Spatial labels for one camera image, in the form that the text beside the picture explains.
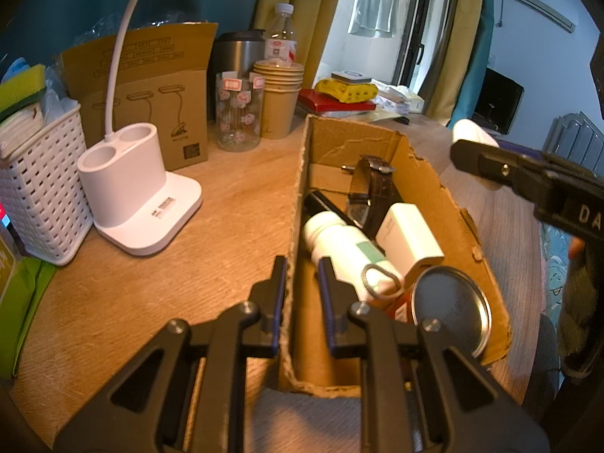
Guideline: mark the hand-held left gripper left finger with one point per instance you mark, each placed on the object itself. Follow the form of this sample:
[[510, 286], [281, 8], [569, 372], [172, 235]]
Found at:
[[279, 302]]

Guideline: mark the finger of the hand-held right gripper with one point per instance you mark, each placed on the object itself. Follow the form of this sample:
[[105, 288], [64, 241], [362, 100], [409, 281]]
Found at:
[[490, 163], [519, 145]]

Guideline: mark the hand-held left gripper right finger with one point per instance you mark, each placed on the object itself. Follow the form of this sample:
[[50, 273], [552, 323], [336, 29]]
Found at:
[[326, 302]]

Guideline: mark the white earbuds case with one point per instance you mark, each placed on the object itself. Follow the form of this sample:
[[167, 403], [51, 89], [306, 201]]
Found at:
[[472, 131]]

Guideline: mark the white pill bottle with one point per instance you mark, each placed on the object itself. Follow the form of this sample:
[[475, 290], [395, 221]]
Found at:
[[339, 245]]

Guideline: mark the white charger block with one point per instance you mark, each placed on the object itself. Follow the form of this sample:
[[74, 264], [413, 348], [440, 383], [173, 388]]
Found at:
[[406, 236]]

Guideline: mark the orange tin can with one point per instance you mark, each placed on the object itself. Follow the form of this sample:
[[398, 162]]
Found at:
[[448, 306]]

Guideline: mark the brown cardboard box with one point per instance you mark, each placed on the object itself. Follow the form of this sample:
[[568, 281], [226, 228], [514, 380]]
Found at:
[[358, 151]]

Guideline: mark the person's right hand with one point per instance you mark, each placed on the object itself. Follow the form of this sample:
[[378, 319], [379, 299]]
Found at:
[[575, 248]]

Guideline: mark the black television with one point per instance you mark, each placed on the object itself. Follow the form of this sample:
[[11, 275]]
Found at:
[[500, 101]]

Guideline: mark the blue cartoon print blanket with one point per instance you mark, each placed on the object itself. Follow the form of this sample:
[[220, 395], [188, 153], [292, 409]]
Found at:
[[554, 273]]

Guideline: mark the teal curtain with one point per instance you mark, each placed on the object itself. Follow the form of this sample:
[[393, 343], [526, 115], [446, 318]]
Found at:
[[481, 56], [71, 0]]

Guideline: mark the white cartons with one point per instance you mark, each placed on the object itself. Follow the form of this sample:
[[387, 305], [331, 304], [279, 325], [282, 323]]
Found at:
[[401, 99]]

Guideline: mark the yellow curtain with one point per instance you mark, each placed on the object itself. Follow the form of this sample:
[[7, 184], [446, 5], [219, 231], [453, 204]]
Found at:
[[457, 33], [302, 19]]

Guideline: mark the white air conditioner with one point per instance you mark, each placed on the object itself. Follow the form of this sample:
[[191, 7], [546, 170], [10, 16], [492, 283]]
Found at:
[[533, 2]]

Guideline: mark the stack of papers and envelopes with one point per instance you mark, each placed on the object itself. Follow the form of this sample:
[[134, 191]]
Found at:
[[349, 114]]

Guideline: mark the yellow packet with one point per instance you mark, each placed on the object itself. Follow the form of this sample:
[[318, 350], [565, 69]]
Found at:
[[349, 92]]

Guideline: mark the white desk lamp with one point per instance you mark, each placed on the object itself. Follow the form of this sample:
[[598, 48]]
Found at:
[[141, 217]]

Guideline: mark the dark grey chair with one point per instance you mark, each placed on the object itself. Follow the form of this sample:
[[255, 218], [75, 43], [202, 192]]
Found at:
[[542, 363]]

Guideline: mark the white power bank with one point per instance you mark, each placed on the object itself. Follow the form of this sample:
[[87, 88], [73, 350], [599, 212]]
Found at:
[[350, 77]]

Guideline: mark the red book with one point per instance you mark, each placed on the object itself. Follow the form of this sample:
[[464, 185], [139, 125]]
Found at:
[[314, 100]]

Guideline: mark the glass jar with pink print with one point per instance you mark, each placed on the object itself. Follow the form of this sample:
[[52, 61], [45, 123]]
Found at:
[[238, 118]]

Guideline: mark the stack of paper cups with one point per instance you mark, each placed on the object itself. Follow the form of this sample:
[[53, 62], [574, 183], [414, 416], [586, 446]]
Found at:
[[278, 104]]

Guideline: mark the hanging pale green garment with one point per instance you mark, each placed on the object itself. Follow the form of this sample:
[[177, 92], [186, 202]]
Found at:
[[375, 0]]

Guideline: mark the clear plastic water bottle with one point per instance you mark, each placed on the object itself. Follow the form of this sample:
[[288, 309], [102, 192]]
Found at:
[[281, 37]]

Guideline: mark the steel thermos flask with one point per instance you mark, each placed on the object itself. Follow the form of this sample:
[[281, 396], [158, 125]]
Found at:
[[236, 56]]

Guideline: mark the green plastic bag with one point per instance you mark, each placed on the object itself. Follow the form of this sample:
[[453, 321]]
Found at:
[[23, 302]]

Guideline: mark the white woven plastic basket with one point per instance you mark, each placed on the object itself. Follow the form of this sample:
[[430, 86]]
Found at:
[[42, 188]]

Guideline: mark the brown lamp packaging box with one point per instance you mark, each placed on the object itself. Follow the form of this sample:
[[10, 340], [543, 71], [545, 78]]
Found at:
[[155, 56]]

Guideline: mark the device with red screen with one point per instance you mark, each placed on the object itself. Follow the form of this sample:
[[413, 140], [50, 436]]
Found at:
[[4, 214]]

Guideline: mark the clear plastic bags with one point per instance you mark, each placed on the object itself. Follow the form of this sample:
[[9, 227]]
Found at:
[[59, 99]]

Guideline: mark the yellow green sponge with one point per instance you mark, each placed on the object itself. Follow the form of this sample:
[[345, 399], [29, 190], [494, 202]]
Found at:
[[21, 89]]

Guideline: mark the black sliding door frame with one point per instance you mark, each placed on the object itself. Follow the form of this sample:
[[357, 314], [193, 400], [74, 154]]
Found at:
[[424, 19]]

